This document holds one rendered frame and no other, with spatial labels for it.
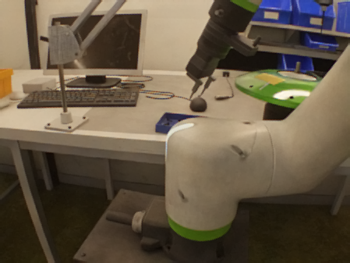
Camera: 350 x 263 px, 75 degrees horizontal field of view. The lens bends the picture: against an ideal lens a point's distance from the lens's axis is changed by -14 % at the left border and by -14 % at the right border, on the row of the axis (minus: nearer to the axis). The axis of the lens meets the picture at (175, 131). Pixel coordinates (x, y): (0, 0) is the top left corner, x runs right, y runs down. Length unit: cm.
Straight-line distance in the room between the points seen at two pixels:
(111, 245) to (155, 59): 123
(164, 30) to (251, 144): 124
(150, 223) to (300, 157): 28
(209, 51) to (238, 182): 32
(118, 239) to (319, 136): 41
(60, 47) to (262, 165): 56
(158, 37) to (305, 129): 129
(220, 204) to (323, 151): 17
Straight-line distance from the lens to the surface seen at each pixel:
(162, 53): 157
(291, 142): 39
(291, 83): 60
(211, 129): 38
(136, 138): 66
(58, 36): 71
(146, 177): 190
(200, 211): 41
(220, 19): 57
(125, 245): 54
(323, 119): 34
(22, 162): 96
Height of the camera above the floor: 120
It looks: 24 degrees down
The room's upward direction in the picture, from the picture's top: 2 degrees clockwise
